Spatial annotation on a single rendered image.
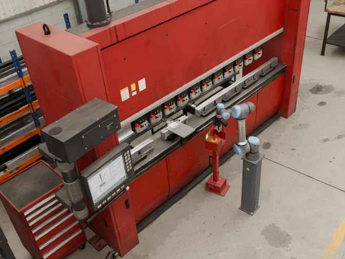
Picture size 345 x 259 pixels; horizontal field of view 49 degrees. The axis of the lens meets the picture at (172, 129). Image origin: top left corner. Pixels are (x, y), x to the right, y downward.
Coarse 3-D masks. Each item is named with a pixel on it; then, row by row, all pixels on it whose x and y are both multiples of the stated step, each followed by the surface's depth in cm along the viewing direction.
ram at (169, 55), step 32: (224, 0) 396; (256, 0) 438; (160, 32) 347; (192, 32) 378; (224, 32) 417; (256, 32) 464; (128, 64) 333; (160, 64) 362; (192, 64) 397; (224, 64) 440; (160, 96) 379
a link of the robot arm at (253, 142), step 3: (249, 138) 382; (252, 138) 383; (255, 138) 383; (249, 141) 380; (252, 141) 378; (255, 141) 378; (258, 141) 380; (249, 144) 378; (252, 144) 379; (255, 144) 379; (258, 144) 381; (252, 147) 379; (255, 147) 381; (258, 147) 384; (252, 150) 382; (255, 150) 383; (258, 150) 386
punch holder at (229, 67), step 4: (228, 64) 445; (232, 64) 451; (224, 68) 444; (228, 68) 449; (232, 68) 454; (224, 72) 448; (228, 72) 453; (232, 72) 457; (224, 76) 450; (228, 76) 454
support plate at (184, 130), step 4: (184, 124) 412; (168, 128) 408; (172, 128) 407; (180, 128) 406; (184, 128) 406; (188, 128) 405; (192, 128) 405; (172, 132) 403; (176, 132) 402; (180, 132) 401; (184, 132) 400; (188, 132) 400; (192, 132) 400; (184, 136) 395
